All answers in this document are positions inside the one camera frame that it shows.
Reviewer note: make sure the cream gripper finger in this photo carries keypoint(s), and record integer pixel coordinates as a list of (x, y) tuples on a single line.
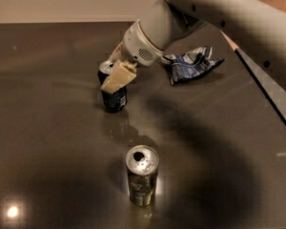
[(117, 54), (118, 75)]

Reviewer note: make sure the dark blue pepsi can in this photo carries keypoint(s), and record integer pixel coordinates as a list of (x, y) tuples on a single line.
[(112, 102)]

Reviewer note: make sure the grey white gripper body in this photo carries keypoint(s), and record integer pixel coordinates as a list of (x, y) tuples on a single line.
[(137, 45)]

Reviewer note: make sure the crumpled blue chip bag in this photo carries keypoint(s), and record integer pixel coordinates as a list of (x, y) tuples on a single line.
[(191, 65)]

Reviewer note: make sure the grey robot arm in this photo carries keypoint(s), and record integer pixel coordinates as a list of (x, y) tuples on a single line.
[(257, 28)]

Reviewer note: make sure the silver redbull can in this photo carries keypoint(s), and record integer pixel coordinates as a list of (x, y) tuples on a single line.
[(142, 163)]

